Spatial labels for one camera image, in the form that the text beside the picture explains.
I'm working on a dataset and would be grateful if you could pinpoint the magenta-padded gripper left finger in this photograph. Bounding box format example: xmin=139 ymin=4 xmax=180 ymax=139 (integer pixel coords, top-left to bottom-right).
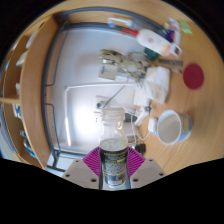
xmin=62 ymin=146 xmax=102 ymax=190

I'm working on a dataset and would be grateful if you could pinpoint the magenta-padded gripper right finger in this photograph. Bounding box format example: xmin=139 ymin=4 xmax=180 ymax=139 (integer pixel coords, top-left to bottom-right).
xmin=126 ymin=146 xmax=167 ymax=189

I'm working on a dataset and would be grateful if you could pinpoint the clear bottle with dark label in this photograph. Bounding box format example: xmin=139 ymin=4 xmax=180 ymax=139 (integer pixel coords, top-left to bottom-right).
xmin=98 ymin=106 xmax=129 ymax=188

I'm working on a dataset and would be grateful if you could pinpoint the small black clip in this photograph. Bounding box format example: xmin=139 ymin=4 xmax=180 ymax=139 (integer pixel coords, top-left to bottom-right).
xmin=134 ymin=143 xmax=147 ymax=154

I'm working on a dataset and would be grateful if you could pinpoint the white earbuds case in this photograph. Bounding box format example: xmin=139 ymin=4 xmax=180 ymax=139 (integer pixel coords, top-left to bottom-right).
xmin=147 ymin=117 xmax=158 ymax=135

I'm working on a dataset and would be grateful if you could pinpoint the white mug with blue patches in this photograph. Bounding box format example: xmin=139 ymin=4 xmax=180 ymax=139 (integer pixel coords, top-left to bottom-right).
xmin=156 ymin=109 xmax=194 ymax=146

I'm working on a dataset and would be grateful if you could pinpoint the white power strip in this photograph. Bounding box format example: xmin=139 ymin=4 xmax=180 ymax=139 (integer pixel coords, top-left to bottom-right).
xmin=133 ymin=106 xmax=151 ymax=127

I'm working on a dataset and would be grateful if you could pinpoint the white tissue pack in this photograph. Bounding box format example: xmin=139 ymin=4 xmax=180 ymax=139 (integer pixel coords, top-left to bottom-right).
xmin=143 ymin=65 xmax=171 ymax=105

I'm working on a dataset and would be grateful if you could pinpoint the flat round red coaster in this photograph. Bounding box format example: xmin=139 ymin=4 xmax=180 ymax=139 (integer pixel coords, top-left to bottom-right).
xmin=182 ymin=63 xmax=205 ymax=90

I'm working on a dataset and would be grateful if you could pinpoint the white lotion bottle, red pump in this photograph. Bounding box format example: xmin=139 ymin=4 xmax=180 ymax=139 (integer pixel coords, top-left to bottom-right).
xmin=121 ymin=27 xmax=171 ymax=56

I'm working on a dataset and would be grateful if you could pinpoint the clear blue spray bottle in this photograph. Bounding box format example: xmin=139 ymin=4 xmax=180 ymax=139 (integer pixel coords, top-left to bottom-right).
xmin=107 ymin=17 xmax=161 ymax=33

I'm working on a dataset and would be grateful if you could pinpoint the small green packet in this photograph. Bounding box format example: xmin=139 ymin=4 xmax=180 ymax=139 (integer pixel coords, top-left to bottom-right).
xmin=179 ymin=19 xmax=193 ymax=35

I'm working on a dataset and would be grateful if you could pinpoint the white wall socket plate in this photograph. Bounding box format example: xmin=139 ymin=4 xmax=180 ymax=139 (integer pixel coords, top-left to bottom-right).
xmin=94 ymin=95 xmax=111 ymax=123

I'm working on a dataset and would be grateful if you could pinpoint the black cable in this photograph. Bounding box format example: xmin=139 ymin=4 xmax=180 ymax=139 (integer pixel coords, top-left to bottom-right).
xmin=98 ymin=85 xmax=126 ymax=108

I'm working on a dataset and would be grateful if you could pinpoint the white wall box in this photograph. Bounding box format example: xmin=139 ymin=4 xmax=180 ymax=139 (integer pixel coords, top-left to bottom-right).
xmin=98 ymin=64 xmax=118 ymax=81

